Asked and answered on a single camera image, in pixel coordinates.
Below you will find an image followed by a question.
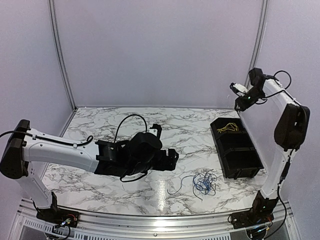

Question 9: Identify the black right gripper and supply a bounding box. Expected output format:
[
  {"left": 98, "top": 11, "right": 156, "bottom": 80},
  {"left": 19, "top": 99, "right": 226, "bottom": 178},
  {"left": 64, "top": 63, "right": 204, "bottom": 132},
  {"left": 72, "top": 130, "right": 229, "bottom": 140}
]
[{"left": 235, "top": 87, "right": 265, "bottom": 112}]

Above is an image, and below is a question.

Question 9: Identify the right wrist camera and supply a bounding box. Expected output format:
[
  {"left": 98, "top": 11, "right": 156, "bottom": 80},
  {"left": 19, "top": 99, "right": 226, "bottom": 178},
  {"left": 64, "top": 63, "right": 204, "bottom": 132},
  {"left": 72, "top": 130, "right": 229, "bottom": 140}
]
[{"left": 229, "top": 82, "right": 248, "bottom": 97}]

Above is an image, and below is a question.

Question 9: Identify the left corner aluminium post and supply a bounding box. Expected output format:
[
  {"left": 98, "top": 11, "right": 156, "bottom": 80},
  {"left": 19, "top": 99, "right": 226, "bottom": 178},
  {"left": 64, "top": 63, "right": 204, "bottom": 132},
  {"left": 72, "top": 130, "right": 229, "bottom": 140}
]
[{"left": 48, "top": 0, "right": 77, "bottom": 111}]

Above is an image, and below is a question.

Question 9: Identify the right corner aluminium post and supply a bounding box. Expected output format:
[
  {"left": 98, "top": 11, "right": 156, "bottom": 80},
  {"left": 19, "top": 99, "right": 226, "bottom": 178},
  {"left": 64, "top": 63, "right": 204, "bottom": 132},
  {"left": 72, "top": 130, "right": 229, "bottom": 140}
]
[{"left": 248, "top": 0, "right": 270, "bottom": 71}]

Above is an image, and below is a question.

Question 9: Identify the black bin near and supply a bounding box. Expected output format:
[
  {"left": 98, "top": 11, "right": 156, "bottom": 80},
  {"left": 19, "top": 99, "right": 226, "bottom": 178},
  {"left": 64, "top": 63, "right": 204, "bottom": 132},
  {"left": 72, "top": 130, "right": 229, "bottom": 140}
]
[{"left": 219, "top": 148, "right": 264, "bottom": 180}]

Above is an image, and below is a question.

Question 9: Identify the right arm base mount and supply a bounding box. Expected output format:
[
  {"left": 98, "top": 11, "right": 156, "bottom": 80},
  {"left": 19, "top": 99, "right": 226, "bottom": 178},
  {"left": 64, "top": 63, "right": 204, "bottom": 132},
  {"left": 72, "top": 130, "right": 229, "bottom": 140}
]
[{"left": 228, "top": 210, "right": 274, "bottom": 229}]

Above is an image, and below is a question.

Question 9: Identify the yellow cable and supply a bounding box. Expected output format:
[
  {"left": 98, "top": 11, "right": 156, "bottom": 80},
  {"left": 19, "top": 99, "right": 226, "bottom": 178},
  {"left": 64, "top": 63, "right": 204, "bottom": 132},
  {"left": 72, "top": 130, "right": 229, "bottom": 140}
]
[
  {"left": 224, "top": 121, "right": 240, "bottom": 132},
  {"left": 216, "top": 123, "right": 235, "bottom": 135}
]

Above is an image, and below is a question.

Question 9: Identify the black bin far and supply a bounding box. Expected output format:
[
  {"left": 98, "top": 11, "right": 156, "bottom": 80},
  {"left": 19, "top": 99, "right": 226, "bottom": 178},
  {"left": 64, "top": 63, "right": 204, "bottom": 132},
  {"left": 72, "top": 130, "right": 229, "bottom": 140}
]
[{"left": 209, "top": 117, "right": 248, "bottom": 140}]

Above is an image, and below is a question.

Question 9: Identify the blue cable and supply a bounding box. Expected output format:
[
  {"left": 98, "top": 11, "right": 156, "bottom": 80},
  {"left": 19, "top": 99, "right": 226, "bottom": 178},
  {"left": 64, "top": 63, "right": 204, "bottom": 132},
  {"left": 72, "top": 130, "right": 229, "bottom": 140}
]
[{"left": 167, "top": 171, "right": 218, "bottom": 197}]

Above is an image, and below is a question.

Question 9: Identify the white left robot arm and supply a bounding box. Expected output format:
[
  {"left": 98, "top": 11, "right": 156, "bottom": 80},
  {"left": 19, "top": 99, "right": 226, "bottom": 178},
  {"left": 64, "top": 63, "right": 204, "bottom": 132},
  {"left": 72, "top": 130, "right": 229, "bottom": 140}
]
[{"left": 0, "top": 119, "right": 179, "bottom": 223}]

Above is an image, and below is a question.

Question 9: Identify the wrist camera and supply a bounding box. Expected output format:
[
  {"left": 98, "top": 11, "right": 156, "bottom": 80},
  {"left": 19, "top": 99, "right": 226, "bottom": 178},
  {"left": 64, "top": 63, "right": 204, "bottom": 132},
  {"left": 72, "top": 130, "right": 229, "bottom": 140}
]
[
  {"left": 148, "top": 123, "right": 162, "bottom": 139},
  {"left": 229, "top": 82, "right": 248, "bottom": 97}
]

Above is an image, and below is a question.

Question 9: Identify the aluminium front rail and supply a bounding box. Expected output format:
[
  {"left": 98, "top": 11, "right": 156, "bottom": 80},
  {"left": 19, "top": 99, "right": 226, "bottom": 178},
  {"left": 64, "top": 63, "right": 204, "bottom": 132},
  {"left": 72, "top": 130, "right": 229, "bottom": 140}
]
[{"left": 9, "top": 198, "right": 301, "bottom": 240}]

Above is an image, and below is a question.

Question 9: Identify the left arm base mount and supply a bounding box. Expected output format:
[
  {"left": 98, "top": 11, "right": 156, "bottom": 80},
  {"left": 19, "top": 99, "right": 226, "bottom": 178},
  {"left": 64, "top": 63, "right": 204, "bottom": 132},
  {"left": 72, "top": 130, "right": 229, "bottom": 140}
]
[{"left": 36, "top": 208, "right": 80, "bottom": 228}]

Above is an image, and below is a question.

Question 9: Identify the black bin middle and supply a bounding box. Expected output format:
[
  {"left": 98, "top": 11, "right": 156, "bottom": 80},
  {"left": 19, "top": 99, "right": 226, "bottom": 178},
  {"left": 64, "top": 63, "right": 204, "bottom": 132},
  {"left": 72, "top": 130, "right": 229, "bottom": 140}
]
[{"left": 216, "top": 132, "right": 259, "bottom": 161}]

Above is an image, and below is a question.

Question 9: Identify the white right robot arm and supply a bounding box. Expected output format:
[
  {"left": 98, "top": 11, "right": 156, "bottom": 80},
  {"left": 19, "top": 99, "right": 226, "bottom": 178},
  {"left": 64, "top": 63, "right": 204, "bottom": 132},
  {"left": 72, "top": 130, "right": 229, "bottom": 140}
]
[{"left": 230, "top": 67, "right": 310, "bottom": 224}]

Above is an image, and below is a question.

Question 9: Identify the black bin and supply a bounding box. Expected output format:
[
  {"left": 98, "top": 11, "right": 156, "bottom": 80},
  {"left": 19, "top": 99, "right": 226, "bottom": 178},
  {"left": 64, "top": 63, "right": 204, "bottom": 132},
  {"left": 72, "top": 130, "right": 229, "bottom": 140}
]
[
  {"left": 219, "top": 148, "right": 264, "bottom": 180},
  {"left": 216, "top": 132, "right": 259, "bottom": 161},
  {"left": 209, "top": 117, "right": 248, "bottom": 140}
]

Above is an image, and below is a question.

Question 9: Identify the corner aluminium post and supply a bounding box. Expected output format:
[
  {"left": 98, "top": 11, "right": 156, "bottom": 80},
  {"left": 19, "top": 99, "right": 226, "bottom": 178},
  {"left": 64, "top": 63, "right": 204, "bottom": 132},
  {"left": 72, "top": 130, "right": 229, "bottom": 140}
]
[
  {"left": 248, "top": 0, "right": 270, "bottom": 71},
  {"left": 48, "top": 0, "right": 77, "bottom": 111}
]

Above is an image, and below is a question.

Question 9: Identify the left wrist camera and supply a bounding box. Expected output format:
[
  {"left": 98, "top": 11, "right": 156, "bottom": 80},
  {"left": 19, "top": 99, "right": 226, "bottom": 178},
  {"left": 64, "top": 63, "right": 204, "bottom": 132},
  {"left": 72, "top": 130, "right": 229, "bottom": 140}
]
[{"left": 148, "top": 123, "right": 162, "bottom": 139}]

